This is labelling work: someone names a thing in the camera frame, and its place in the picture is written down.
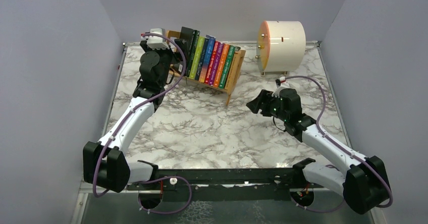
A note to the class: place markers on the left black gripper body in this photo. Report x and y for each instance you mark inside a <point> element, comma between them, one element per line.
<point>167,57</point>

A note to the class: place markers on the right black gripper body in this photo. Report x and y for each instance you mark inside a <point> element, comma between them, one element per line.
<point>272,108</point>

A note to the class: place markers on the lime green 65-storey treehouse book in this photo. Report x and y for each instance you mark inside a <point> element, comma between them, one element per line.
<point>196,57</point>

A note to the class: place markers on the black bottom book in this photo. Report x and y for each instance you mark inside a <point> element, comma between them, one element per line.
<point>188,34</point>

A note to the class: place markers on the dark green forest cover book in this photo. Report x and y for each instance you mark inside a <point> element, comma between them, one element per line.
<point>191,53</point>

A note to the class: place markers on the red 13-storey treehouse book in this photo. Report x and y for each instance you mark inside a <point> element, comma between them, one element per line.
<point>210,62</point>

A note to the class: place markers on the orange 78-storey treehouse book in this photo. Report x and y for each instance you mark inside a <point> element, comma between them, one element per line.
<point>221,65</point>

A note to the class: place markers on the orange Huckleberry Finn book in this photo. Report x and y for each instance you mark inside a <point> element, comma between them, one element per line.
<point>232,70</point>

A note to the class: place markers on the green 104-storey treehouse book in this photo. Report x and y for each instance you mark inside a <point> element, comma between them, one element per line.
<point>227,65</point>

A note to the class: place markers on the wooden book rack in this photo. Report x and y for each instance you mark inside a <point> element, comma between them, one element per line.
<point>175,34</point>

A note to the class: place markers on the blue sunset cover book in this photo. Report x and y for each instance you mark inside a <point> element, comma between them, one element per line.
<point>207,58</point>

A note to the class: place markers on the purple 117-storey treehouse book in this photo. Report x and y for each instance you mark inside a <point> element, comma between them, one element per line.
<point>217,52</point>

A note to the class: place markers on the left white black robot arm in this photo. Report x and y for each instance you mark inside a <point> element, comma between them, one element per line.
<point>104,162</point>

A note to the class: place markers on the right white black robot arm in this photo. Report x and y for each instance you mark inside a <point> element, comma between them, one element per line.
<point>361,181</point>

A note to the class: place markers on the white cylindrical drum box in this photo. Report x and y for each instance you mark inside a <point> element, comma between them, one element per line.
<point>280,46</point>

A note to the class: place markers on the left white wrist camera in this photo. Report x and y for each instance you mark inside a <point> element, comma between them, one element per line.
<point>155,42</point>

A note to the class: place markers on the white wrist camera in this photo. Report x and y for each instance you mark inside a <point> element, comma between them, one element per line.
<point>155,42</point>
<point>281,84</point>

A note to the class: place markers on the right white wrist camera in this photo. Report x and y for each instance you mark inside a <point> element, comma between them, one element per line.
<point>281,84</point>

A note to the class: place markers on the aluminium table frame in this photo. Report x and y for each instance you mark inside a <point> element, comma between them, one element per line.
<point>195,129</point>

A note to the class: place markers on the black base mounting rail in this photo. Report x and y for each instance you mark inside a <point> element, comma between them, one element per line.
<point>180,185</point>

